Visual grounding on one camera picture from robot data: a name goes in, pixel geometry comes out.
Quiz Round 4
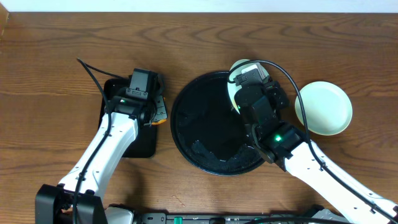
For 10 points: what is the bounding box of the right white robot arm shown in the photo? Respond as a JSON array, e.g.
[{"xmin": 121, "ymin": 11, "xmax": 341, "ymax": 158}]
[{"xmin": 228, "ymin": 82, "xmax": 397, "ymax": 223}]

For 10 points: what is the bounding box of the orange sponge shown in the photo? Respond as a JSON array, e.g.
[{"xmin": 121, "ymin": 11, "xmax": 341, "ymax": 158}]
[{"xmin": 151, "ymin": 95, "xmax": 168, "ymax": 125}]

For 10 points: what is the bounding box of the black round tray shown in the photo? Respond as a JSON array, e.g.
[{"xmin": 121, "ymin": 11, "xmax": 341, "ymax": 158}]
[{"xmin": 170, "ymin": 71, "xmax": 264, "ymax": 176}]

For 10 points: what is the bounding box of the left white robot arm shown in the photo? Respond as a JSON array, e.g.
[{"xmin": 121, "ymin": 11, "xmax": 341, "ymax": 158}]
[{"xmin": 35, "ymin": 94, "xmax": 167, "ymax": 223}]

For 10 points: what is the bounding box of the light green plate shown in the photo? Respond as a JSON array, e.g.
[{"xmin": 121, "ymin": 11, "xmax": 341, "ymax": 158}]
[
  {"xmin": 300, "ymin": 81, "xmax": 353, "ymax": 136},
  {"xmin": 227, "ymin": 62, "xmax": 271, "ymax": 114}
]

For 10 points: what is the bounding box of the black rectangular tray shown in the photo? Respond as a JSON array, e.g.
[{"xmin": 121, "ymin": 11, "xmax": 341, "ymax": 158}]
[{"xmin": 104, "ymin": 78, "xmax": 158, "ymax": 158}]

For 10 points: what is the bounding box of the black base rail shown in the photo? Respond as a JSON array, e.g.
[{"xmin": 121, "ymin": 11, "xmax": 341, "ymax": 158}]
[{"xmin": 102, "ymin": 203, "xmax": 343, "ymax": 224}]

